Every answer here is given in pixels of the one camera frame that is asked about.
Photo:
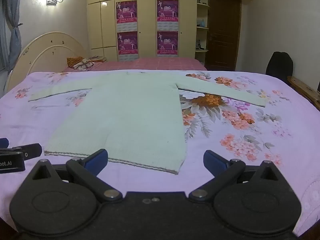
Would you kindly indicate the small blue bottle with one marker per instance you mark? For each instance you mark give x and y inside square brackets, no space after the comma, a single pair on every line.
[203,23]

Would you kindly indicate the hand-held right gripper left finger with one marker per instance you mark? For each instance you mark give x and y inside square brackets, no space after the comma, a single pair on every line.
[96,159]

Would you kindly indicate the cream corner shelf unit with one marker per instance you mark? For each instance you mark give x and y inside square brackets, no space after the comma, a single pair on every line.
[201,37]

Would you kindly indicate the orange patterned cloth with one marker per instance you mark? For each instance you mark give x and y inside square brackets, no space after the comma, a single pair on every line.
[73,62]

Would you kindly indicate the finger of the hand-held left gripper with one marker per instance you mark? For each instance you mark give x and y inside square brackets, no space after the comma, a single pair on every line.
[3,142]
[32,150]

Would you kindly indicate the grey tied curtain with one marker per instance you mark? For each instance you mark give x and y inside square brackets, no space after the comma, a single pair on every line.
[12,30]

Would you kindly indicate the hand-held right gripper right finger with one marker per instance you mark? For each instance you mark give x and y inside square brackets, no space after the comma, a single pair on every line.
[215,162]

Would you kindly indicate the wooden bench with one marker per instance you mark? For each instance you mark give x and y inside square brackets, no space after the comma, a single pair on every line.
[303,90]

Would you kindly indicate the cream wardrobe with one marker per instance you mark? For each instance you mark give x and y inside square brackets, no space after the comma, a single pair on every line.
[147,17]

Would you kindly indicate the cream arched headboard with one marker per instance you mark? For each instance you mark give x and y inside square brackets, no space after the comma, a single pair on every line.
[50,52]

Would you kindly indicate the light green knit sweater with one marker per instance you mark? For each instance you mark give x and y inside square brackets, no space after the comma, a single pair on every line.
[130,110]

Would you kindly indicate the dark wooden door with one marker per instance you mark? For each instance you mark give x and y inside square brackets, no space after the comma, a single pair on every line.
[222,30]

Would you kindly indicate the purple wall poster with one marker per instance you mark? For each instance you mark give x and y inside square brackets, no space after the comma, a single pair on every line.
[167,42]
[127,42]
[126,10]
[167,10]

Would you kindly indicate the black chair back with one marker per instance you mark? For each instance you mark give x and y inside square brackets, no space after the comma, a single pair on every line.
[278,66]

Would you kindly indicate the floral lilac blanket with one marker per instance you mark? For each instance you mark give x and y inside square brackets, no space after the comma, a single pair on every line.
[250,130]

